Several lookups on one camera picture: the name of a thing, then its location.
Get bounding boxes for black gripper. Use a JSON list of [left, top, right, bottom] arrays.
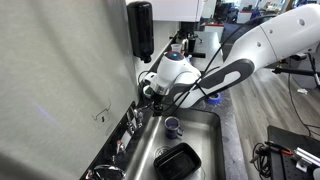
[[152, 92, 167, 117]]

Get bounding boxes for chrome tap spout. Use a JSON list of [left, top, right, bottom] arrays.
[[132, 108, 145, 130]]

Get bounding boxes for small chrome tap lever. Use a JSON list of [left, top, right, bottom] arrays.
[[114, 139, 127, 155]]

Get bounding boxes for blue mug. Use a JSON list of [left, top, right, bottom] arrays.
[[163, 115, 185, 140]]

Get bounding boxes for stainless steel sink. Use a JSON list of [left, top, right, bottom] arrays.
[[124, 106, 227, 180]]

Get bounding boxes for black plastic tray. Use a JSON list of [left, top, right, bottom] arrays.
[[152, 142, 203, 180]]

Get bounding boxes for blue tape roll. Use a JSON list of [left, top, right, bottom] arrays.
[[206, 92, 223, 105]]

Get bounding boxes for clear plastic measuring cup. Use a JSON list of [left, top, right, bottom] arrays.
[[170, 43, 184, 55]]

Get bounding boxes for curved chrome faucet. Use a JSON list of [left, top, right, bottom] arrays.
[[84, 163, 128, 180]]

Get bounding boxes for black coffee machine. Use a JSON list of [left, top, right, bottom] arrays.
[[177, 20, 202, 53]]

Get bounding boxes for orange black clamp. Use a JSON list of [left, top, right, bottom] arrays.
[[264, 140, 295, 157]]

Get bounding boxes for black perforated board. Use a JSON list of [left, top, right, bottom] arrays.
[[266, 125, 320, 180]]

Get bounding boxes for black tripod stand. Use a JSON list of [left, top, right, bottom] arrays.
[[271, 52, 320, 90]]

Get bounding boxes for black portafilter handle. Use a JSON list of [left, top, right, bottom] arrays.
[[190, 51, 207, 60]]

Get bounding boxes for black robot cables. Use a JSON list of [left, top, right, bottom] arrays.
[[137, 14, 278, 114]]

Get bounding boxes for black wall soap dispenser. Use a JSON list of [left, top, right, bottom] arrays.
[[126, 0, 155, 64]]

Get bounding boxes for black cable bundle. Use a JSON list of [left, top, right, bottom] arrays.
[[249, 142, 272, 180]]

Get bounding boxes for aluminium bracket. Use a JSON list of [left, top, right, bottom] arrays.
[[292, 146, 320, 173]]

